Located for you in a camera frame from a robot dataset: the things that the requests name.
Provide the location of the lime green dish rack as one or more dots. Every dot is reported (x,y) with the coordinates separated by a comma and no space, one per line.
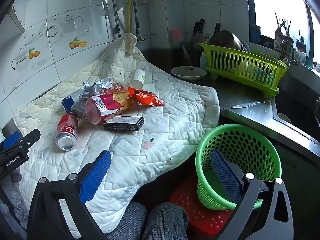
(252,69)

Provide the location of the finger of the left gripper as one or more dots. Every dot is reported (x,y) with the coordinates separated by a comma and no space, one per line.
(22,146)
(7,143)

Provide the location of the red plastic stool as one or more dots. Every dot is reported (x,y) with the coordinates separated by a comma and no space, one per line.
(203,222)

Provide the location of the white quilted blanket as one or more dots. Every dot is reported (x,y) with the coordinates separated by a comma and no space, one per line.
(169,136)

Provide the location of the person's plaid trouser legs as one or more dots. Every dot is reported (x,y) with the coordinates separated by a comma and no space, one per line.
(165,221)

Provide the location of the black cigarette box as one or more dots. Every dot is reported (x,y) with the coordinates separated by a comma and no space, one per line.
(124,123)

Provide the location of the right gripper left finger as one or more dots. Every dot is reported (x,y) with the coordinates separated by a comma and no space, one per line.
(46,219)

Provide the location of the red cartoon paper cup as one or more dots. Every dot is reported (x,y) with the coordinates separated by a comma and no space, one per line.
(114,101)

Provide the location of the dark metal pot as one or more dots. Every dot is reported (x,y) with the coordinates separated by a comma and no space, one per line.
(226,39)

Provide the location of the white ceramic plate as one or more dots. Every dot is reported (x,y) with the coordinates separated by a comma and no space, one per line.
(188,73)

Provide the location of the white paper cup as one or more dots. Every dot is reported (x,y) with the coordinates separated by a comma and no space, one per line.
(137,79)

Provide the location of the steel kitchen knife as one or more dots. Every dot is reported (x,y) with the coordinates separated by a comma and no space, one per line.
(246,105)

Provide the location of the orange Ovaltine snack wrapper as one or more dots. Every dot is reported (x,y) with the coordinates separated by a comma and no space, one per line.
(144,98)

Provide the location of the blue white milk carton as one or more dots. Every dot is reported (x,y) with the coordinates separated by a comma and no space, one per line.
(70,100)

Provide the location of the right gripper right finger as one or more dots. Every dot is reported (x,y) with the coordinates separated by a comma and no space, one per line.
(263,209)

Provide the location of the green perforated trash basket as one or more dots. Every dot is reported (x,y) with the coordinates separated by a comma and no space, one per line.
(241,145)

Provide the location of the red cola can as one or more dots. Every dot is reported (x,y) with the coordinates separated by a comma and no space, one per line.
(67,132)

